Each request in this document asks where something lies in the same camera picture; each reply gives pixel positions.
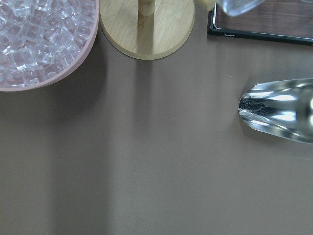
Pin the clear glass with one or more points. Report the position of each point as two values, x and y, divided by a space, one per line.
237 7

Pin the steel ice scoop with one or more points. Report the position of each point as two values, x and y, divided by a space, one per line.
280 108

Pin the clear ice cubes pile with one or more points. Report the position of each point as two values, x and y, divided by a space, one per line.
36 36

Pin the black framed tray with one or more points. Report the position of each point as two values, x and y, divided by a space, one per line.
288 21

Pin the pink bowl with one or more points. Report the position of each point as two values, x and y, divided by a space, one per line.
90 49

